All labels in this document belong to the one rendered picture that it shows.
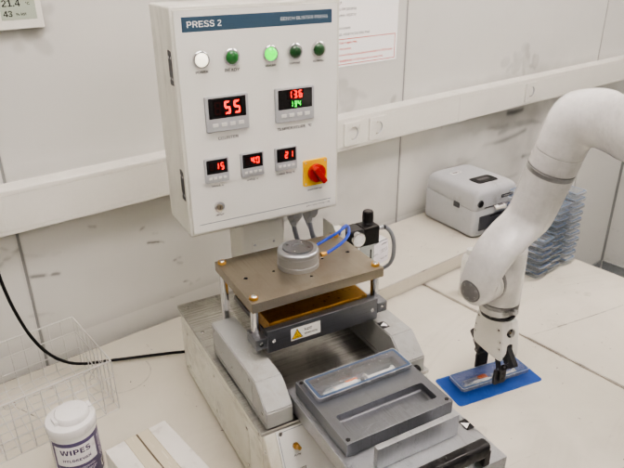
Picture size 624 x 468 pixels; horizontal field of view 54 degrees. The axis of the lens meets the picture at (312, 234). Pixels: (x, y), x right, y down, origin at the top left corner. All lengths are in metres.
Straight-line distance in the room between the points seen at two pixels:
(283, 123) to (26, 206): 0.58
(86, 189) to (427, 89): 1.17
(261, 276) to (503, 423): 0.61
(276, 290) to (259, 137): 0.30
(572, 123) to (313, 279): 0.52
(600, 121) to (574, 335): 0.76
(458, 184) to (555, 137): 0.93
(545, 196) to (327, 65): 0.48
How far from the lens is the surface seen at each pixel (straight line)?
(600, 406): 1.51
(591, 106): 1.12
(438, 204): 2.12
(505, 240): 1.22
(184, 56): 1.10
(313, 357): 1.22
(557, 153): 1.16
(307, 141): 1.23
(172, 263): 1.66
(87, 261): 1.56
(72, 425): 1.21
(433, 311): 1.72
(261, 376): 1.06
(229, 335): 1.16
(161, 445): 1.20
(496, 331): 1.38
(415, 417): 1.00
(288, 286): 1.09
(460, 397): 1.43
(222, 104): 1.13
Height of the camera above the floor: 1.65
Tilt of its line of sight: 25 degrees down
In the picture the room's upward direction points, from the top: 1 degrees counter-clockwise
